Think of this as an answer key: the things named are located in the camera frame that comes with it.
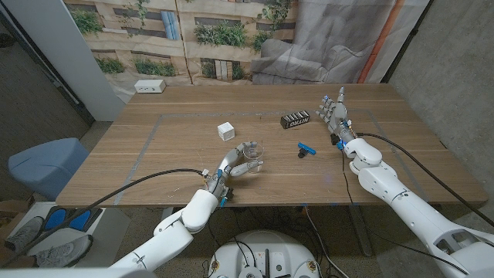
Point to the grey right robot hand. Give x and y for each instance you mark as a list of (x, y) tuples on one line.
[(339, 116)]

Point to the brown cardboard box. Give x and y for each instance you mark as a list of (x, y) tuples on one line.
[(11, 208)]

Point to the blue black foot pedal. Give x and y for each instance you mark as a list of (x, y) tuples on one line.
[(81, 219), (56, 219)]

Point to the grey sneaker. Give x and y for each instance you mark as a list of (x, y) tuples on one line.
[(23, 233), (63, 251)]

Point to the clear glass beaker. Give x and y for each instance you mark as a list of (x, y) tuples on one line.
[(256, 155)]

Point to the small white box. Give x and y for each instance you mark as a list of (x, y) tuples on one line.
[(226, 132)]

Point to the grey table leg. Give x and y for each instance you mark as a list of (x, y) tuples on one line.
[(362, 231)]

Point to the white floor board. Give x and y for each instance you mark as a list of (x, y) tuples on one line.
[(112, 231)]

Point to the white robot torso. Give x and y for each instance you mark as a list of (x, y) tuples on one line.
[(264, 251)]

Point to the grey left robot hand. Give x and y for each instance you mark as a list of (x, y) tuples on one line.
[(227, 170)]

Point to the printed backdrop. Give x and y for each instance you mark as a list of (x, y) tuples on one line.
[(231, 58)]

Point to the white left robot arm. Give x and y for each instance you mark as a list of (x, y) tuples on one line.
[(173, 235)]

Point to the black Nitro box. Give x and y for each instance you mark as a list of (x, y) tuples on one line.
[(295, 120)]

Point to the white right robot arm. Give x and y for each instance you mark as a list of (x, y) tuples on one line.
[(409, 216)]

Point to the black backdrop pole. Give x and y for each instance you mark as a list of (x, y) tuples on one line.
[(407, 40)]

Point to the blue black paper clip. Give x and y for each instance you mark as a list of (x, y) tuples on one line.
[(306, 148)]

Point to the white power strip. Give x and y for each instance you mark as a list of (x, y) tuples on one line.
[(149, 86)]

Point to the blue grey stool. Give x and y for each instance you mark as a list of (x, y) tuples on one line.
[(46, 166)]

